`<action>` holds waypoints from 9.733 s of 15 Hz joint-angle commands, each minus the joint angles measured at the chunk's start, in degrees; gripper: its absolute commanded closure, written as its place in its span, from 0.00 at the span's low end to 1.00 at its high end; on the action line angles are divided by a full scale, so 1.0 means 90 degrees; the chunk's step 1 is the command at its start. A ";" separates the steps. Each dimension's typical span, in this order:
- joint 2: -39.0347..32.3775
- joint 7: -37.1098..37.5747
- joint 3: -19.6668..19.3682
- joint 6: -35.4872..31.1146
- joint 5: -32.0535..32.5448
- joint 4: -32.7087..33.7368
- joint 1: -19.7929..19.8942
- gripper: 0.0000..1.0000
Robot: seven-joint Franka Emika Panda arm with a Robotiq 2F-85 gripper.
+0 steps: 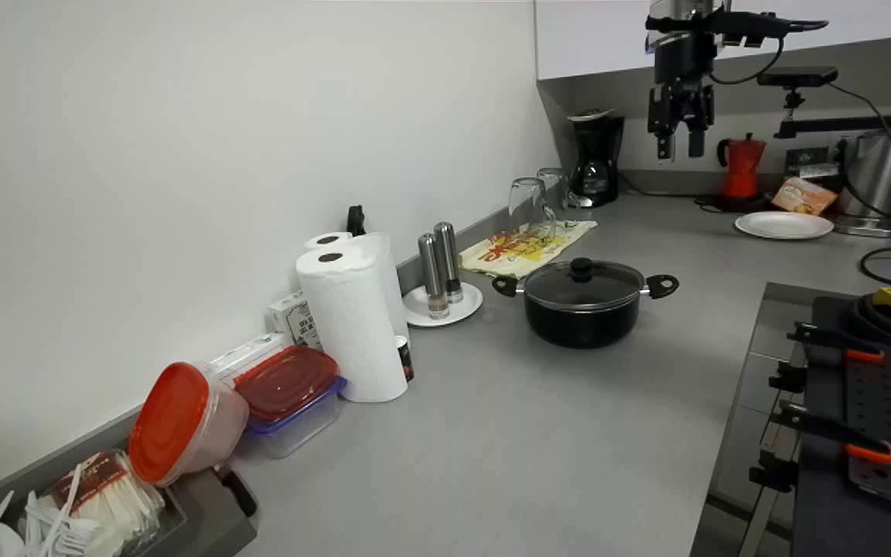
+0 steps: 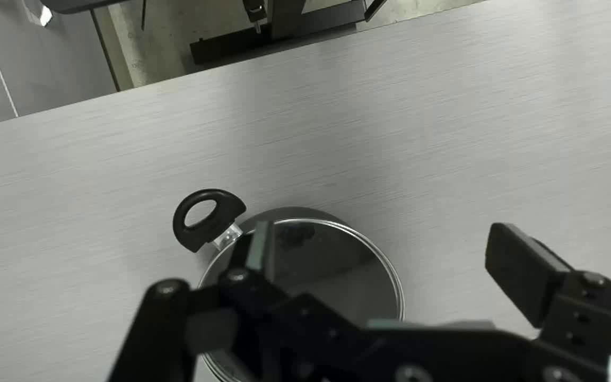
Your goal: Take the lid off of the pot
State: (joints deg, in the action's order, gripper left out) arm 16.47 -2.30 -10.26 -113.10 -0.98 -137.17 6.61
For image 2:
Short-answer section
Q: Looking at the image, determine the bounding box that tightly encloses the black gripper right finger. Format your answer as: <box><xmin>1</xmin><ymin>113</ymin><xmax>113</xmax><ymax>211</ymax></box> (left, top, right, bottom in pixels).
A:
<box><xmin>486</xmin><ymin>223</ymin><xmax>611</xmax><ymax>382</ymax></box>

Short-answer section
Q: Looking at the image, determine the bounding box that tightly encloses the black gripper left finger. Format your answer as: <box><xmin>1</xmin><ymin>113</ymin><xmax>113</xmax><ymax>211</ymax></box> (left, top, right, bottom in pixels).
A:
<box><xmin>108</xmin><ymin>229</ymin><xmax>363</xmax><ymax>382</ymax></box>

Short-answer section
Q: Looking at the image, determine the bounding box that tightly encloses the glass lid with black knob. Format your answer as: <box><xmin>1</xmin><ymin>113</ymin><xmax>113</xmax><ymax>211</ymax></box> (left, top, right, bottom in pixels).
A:
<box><xmin>254</xmin><ymin>216</ymin><xmax>403</xmax><ymax>327</ymax></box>

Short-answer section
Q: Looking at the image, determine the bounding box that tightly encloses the dark equipment beyond table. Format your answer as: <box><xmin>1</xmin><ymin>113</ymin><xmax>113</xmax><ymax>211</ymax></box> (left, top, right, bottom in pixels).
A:
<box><xmin>189</xmin><ymin>0</ymin><xmax>389</xmax><ymax>68</ymax></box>

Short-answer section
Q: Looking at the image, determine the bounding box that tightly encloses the steel pot with black handles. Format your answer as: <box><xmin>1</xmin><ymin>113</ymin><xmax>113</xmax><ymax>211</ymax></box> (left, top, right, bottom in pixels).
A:
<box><xmin>171</xmin><ymin>188</ymin><xmax>398</xmax><ymax>382</ymax></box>

